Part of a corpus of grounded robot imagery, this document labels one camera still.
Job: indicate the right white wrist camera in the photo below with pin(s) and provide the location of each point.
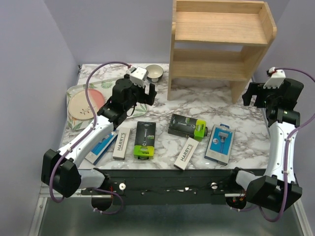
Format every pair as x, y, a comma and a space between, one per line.
276, 78

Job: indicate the white harry's box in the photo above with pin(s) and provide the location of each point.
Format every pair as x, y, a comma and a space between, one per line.
121, 143
186, 153

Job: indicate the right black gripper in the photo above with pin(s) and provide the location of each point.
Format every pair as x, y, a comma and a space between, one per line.
256, 88

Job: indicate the pink and cream plate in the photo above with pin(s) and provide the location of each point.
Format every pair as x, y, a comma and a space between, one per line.
79, 108

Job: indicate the right white Harry's box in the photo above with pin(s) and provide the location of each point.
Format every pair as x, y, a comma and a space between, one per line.
186, 153

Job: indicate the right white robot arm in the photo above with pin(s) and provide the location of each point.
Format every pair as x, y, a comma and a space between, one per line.
278, 186

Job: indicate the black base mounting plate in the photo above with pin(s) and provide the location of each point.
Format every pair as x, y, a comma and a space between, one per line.
173, 187

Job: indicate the dark ceramic bowl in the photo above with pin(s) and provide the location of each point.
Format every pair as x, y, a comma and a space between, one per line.
155, 73

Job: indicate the right blue razor package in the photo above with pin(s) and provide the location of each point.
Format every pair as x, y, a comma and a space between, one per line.
220, 144

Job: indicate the blue razor package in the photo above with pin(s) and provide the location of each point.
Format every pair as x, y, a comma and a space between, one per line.
220, 144
95, 155

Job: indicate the left blue razor package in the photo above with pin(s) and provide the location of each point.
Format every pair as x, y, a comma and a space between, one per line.
95, 155

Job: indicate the left white Harry's box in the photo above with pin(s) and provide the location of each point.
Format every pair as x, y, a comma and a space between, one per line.
121, 143

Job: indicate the black green Gillette box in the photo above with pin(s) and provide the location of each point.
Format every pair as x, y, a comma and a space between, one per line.
187, 127
144, 145

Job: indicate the wooden two-tier shelf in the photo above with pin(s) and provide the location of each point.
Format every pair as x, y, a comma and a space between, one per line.
220, 40

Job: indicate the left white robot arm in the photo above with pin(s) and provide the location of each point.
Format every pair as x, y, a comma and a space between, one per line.
60, 169

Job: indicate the aluminium rail frame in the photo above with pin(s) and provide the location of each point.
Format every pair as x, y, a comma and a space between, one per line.
75, 217

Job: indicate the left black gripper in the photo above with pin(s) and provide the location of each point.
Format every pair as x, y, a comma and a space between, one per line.
147, 99

